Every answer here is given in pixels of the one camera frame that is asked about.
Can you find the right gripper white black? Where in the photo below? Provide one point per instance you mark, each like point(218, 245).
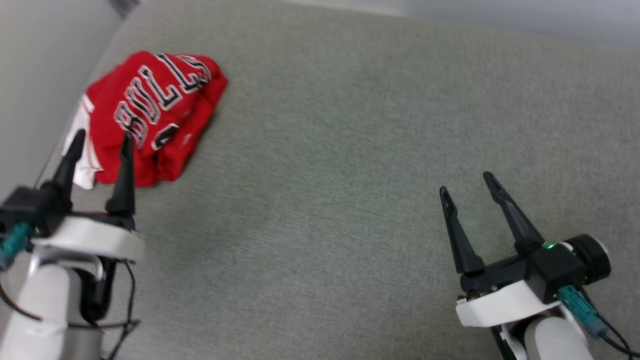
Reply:
point(500, 300)

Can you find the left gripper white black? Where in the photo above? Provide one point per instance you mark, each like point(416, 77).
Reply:
point(95, 239)

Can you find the red Bulls basketball jersey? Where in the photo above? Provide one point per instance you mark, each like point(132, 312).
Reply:
point(165, 135)

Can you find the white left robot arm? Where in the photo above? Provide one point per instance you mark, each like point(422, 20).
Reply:
point(42, 310)

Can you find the grey fabric sofa cushion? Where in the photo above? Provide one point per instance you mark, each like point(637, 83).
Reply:
point(340, 150)

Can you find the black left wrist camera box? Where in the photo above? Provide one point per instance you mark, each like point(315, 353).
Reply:
point(32, 207)

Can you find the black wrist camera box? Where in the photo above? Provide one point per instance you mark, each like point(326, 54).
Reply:
point(557, 272)
point(32, 207)

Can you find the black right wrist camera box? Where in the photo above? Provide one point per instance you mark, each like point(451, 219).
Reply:
point(557, 272)

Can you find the teal left camera connector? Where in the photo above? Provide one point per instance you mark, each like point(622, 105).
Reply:
point(15, 242)

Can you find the teal camera connector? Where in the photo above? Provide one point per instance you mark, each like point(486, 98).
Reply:
point(15, 242)
point(582, 310)

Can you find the teal right camera connector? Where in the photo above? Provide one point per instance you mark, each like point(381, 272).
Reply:
point(582, 310)

